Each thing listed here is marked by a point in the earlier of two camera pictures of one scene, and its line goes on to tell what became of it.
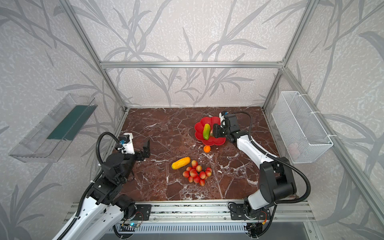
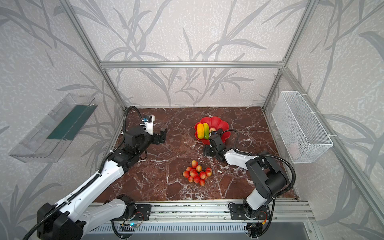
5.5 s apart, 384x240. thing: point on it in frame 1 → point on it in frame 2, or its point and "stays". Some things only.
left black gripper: x=139 y=154 → x=158 y=136
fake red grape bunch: x=194 y=173 stays
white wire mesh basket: x=302 y=134 stays
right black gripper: x=218 y=130 → x=210 y=149
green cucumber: x=206 y=131 stays
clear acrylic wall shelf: x=48 y=139 stays
